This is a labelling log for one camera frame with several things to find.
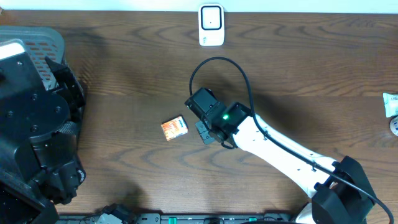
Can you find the green lidded jar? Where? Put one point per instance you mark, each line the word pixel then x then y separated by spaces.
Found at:
pixel 394 126

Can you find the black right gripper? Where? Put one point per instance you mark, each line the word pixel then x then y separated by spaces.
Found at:
pixel 204 135

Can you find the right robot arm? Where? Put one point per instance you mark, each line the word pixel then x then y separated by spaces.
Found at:
pixel 340 191

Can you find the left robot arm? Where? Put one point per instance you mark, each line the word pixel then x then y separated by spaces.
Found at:
pixel 40 166

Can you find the grey plastic mesh basket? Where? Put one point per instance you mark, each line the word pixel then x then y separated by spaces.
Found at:
pixel 39 42

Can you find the light blue tissue packet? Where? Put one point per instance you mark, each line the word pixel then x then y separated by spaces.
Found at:
pixel 390 104

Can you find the orange snack box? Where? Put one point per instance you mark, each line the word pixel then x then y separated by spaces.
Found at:
pixel 174 128

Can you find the white barcode scanner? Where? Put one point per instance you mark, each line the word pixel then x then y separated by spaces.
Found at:
pixel 211 29

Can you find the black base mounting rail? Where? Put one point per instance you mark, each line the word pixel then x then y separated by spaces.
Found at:
pixel 155 218

